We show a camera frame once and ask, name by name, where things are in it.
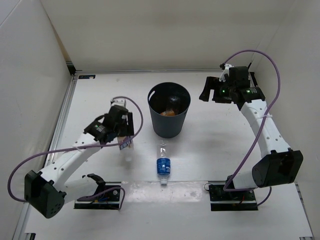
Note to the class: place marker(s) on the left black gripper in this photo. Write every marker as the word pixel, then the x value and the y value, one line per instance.
pixel 130 129

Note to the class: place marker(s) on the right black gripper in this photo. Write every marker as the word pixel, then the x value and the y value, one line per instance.
pixel 212 83

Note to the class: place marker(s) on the clear bottle white orange label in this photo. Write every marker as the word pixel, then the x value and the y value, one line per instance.
pixel 126 147

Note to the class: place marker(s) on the clear unlabelled plastic bottle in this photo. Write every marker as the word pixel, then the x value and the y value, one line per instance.
pixel 173 104

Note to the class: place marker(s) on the orange juice bottle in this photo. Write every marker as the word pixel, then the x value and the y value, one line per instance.
pixel 168 113

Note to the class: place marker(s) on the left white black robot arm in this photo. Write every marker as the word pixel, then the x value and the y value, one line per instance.
pixel 50 188

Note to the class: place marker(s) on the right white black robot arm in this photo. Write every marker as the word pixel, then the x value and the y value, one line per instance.
pixel 279 164

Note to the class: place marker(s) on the dark grey plastic bin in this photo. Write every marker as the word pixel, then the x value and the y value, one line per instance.
pixel 167 126

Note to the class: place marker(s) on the clear bottle blue label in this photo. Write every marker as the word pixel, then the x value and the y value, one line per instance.
pixel 163 164

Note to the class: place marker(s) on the left blue corner sticker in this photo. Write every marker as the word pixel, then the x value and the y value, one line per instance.
pixel 86 77

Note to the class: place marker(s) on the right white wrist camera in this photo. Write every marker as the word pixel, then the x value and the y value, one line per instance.
pixel 225 71

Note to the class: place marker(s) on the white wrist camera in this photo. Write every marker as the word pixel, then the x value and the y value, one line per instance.
pixel 118 101
pixel 225 71

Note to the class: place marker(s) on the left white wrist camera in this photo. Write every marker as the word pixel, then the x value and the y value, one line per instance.
pixel 118 101

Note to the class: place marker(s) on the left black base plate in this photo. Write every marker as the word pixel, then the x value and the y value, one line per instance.
pixel 112 198

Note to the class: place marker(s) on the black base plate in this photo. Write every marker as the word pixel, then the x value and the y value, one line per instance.
pixel 221 201
pixel 112 198

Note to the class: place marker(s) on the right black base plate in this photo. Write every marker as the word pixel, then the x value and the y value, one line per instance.
pixel 221 201

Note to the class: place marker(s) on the left aluminium frame rail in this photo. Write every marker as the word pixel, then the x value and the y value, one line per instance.
pixel 19 233

